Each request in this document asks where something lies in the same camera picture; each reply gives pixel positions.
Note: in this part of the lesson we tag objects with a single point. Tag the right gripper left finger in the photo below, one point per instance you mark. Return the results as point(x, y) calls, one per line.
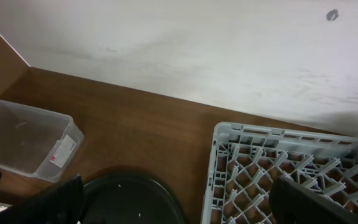
point(60, 203)

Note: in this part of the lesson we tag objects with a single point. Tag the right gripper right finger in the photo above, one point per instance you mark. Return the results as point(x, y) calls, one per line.
point(291, 203)

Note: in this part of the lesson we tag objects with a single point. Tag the round black serving tray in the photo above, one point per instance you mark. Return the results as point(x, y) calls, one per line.
point(127, 198)

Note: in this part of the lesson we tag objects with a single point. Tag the clear plastic bin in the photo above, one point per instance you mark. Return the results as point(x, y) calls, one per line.
point(35, 142)

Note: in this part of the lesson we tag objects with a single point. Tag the grey dishwasher rack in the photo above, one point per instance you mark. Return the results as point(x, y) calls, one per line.
point(245, 160)

